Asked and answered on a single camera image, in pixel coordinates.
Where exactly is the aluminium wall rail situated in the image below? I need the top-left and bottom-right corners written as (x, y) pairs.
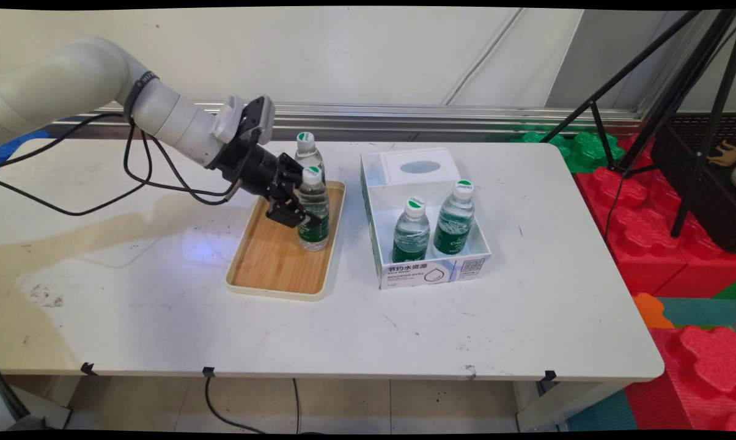
top-left (50, 101), bottom-right (645, 143)

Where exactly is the white printed cardboard box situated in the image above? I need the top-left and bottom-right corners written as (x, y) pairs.
top-left (360, 147), bottom-right (493, 290)

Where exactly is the black tripod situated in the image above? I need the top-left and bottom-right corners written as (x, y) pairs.
top-left (539, 9), bottom-right (736, 239)

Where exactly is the black mesh panel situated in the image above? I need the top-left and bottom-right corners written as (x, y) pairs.
top-left (652, 113), bottom-right (736, 255)

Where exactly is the grey table leg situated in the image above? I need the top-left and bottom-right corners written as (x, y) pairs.
top-left (0, 365), bottom-right (81, 432)

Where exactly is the teal foam mat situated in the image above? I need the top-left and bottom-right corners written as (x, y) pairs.
top-left (655, 296), bottom-right (736, 332)

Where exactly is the blue foam piece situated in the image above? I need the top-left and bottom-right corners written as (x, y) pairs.
top-left (0, 128), bottom-right (54, 171)

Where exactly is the black strap on arm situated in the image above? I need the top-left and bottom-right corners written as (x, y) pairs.
top-left (123, 72), bottom-right (160, 124)

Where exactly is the orange foam piece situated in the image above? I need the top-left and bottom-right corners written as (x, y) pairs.
top-left (632, 292), bottom-right (675, 330)

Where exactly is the white tissue box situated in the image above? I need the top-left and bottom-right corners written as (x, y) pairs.
top-left (380, 148), bottom-right (463, 185)

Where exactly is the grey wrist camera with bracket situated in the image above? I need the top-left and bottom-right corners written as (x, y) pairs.
top-left (212, 93), bottom-right (276, 148)

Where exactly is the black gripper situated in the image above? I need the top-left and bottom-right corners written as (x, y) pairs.
top-left (207, 131), bottom-right (323, 230)

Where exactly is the white table leg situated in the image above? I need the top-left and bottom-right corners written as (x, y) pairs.
top-left (515, 382), bottom-right (633, 433)

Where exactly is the large red foam block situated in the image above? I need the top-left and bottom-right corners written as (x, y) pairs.
top-left (573, 133), bottom-right (736, 299)

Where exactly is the person's hand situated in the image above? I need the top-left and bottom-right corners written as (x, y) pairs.
top-left (707, 141), bottom-right (736, 169)

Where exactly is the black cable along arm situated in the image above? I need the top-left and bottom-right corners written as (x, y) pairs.
top-left (0, 112), bottom-right (265, 217)

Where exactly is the green label water bottle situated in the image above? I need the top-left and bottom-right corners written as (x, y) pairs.
top-left (392, 196), bottom-right (431, 264)
top-left (294, 131), bottom-right (326, 184)
top-left (433, 180), bottom-right (476, 256)
top-left (297, 166), bottom-right (331, 252)

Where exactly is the green foam block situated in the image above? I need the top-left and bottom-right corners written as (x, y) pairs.
top-left (509, 130), bottom-right (625, 175)

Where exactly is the wooden tray with cream rim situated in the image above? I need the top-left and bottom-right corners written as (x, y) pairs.
top-left (225, 178), bottom-right (347, 302)

